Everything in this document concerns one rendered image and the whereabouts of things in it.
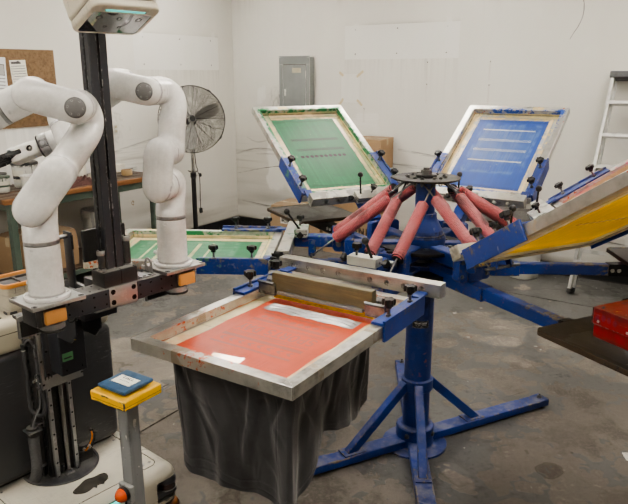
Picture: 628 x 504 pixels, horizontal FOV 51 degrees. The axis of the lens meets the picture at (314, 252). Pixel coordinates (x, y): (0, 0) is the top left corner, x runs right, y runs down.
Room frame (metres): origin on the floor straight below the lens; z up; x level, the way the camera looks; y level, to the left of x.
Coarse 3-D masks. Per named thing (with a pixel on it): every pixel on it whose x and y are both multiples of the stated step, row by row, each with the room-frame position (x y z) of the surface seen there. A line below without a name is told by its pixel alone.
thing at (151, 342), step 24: (192, 312) 2.02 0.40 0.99; (216, 312) 2.07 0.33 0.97; (144, 336) 1.82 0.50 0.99; (168, 336) 1.89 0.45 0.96; (360, 336) 1.82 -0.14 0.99; (168, 360) 1.72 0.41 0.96; (192, 360) 1.67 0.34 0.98; (216, 360) 1.65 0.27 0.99; (336, 360) 1.67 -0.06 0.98; (240, 384) 1.58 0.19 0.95; (264, 384) 1.54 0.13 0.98; (288, 384) 1.51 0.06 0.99; (312, 384) 1.57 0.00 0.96
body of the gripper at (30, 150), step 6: (36, 138) 2.17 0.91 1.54; (24, 144) 2.14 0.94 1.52; (30, 144) 2.15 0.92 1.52; (36, 144) 2.15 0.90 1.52; (12, 150) 2.13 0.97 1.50; (24, 150) 2.14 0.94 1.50; (30, 150) 2.15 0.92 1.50; (36, 150) 2.15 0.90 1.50; (12, 156) 2.14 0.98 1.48; (18, 156) 2.13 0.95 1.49; (24, 156) 2.13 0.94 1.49; (30, 156) 2.15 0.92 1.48; (36, 156) 2.18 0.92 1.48; (12, 162) 2.13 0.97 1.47; (18, 162) 2.15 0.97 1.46; (24, 162) 2.19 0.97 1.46
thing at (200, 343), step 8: (264, 304) 2.20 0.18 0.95; (288, 304) 2.20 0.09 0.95; (296, 304) 2.20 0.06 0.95; (304, 304) 2.20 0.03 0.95; (248, 312) 2.12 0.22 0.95; (256, 312) 2.12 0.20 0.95; (272, 312) 2.12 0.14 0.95; (280, 312) 2.12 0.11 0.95; (232, 320) 2.04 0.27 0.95; (240, 320) 2.04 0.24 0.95; (216, 328) 1.97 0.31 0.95; (224, 328) 1.97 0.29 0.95; (200, 336) 1.91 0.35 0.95; (208, 336) 1.91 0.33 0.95; (184, 344) 1.84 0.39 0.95; (192, 344) 1.84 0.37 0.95; (200, 344) 1.84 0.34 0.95; (208, 344) 1.84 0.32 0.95; (216, 344) 1.84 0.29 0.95; (224, 344) 1.84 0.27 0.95; (208, 352) 1.78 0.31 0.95; (216, 352) 1.78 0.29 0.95; (224, 352) 1.78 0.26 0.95; (232, 352) 1.78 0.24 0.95; (240, 352) 1.78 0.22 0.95
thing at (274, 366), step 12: (324, 312) 2.12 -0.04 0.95; (336, 312) 2.12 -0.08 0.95; (324, 324) 2.01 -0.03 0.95; (360, 324) 2.01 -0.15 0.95; (336, 336) 1.91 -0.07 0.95; (348, 336) 1.91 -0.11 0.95; (312, 348) 1.81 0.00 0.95; (324, 348) 1.81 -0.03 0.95; (252, 360) 1.73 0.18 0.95; (264, 360) 1.73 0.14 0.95; (276, 360) 1.73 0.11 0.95; (300, 360) 1.73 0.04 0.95; (276, 372) 1.65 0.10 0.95; (288, 372) 1.65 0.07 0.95
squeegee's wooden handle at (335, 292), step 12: (276, 276) 2.24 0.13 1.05; (288, 276) 2.21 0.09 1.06; (300, 276) 2.20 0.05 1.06; (276, 288) 2.24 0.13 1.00; (288, 288) 2.21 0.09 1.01; (300, 288) 2.18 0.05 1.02; (312, 288) 2.15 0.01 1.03; (324, 288) 2.13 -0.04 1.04; (336, 288) 2.10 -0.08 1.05; (348, 288) 2.08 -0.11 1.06; (360, 288) 2.06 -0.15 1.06; (324, 300) 2.13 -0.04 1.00; (336, 300) 2.10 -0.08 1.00; (348, 300) 2.08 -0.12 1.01; (360, 300) 2.05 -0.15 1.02; (372, 300) 2.03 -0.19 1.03
